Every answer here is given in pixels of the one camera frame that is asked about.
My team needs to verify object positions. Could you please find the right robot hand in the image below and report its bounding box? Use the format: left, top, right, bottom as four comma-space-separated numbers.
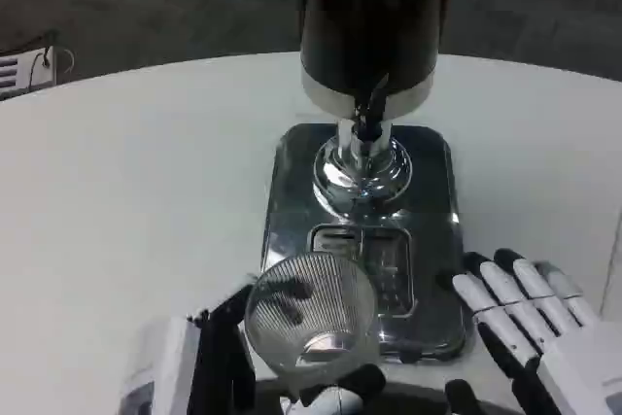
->
444, 248, 622, 415

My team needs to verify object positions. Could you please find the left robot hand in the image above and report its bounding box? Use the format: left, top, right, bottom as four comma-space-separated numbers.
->
120, 274, 388, 415

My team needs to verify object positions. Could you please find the clear ribbed glass cup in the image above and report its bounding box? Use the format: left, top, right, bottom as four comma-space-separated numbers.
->
244, 252, 381, 384

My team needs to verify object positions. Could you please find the steel drip tray with grid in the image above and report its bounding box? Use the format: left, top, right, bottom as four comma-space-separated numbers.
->
260, 122, 468, 357

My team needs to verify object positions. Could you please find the dark drink dispenser with tap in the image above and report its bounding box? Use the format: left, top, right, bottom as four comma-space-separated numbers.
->
294, 0, 457, 216

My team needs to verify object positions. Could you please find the white box with black cable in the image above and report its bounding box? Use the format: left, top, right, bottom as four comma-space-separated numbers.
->
0, 31, 77, 101

